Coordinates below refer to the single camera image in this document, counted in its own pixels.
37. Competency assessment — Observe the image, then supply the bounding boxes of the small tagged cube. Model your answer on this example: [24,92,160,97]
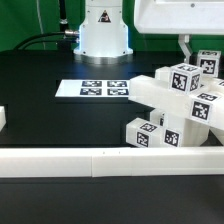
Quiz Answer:
[197,50,221,77]

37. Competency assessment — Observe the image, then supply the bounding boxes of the black cable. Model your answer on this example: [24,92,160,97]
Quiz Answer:
[13,29,81,51]

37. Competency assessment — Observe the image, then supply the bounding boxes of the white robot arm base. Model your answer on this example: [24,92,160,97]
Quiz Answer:
[74,0,133,65]

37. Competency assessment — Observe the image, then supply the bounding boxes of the white chair back frame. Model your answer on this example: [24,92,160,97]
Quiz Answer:
[129,75,224,130]

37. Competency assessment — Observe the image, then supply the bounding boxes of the white fence wall rail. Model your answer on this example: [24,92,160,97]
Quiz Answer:
[0,147,224,178]

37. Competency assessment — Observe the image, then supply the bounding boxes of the white chair seat panel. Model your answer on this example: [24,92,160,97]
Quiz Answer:
[159,112,209,147]

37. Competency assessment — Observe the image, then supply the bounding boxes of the white tagged cube part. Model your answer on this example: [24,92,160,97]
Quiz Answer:
[169,63,202,94]

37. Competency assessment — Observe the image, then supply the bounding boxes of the white fence right rail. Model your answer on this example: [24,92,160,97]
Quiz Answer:
[211,128,224,146]

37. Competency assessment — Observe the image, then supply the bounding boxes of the white base tag plate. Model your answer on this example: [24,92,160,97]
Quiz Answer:
[55,79,129,98]

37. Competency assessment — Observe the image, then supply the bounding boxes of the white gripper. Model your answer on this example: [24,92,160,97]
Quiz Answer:
[134,0,224,63]

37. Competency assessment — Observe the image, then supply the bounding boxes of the white fence left rail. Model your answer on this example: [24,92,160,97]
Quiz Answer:
[0,106,6,131]

